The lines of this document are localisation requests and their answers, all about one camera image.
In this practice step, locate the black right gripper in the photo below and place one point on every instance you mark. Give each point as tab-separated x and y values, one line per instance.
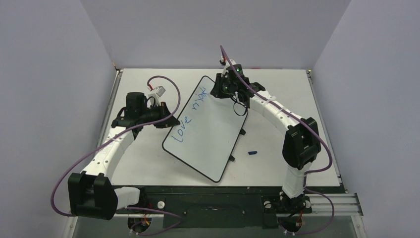
217	87

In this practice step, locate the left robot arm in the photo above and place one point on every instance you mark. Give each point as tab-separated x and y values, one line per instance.
91	193

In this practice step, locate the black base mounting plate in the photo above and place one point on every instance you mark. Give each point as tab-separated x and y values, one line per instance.
218	207

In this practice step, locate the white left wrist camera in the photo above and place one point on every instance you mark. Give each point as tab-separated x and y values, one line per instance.
155	95

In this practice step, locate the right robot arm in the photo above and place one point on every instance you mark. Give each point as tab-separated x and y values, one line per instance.
300	146

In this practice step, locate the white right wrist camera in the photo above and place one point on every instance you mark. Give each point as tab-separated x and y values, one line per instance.
226	63

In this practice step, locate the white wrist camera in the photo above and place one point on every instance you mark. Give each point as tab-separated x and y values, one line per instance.
155	95
226	63

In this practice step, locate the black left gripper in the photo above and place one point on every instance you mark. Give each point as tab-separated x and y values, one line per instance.
162	109

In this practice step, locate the aluminium frame rail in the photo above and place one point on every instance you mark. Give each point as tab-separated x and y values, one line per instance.
331	201

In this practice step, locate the black framed whiteboard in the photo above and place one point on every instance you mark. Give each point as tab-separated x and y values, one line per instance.
208	131

